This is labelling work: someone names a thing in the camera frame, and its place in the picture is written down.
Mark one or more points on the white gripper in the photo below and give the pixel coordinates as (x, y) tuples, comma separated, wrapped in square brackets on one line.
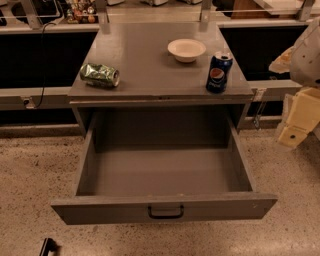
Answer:
[(307, 61)]

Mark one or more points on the blue pepsi can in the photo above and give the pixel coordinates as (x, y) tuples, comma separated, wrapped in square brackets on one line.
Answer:
[(220, 66)]

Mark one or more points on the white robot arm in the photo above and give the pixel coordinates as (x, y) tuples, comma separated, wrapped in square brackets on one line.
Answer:
[(302, 60)]

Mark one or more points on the open grey top drawer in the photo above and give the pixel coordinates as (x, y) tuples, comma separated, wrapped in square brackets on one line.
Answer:
[(136, 159)]

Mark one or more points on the crushed green soda can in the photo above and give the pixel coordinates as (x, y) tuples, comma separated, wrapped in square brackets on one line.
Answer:
[(100, 75)]

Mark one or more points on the white ceramic bowl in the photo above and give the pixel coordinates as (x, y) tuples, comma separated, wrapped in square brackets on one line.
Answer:
[(186, 50)]

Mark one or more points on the grey metal cabinet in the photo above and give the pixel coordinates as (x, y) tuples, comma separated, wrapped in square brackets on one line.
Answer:
[(150, 75)]

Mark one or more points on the colourful items on shelf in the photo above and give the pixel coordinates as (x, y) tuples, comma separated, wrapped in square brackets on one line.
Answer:
[(81, 12)]

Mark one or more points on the black object on floor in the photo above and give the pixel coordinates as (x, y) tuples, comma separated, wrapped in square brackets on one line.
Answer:
[(49, 248)]

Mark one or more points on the black drawer handle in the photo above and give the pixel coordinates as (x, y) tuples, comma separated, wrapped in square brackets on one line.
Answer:
[(167, 213)]

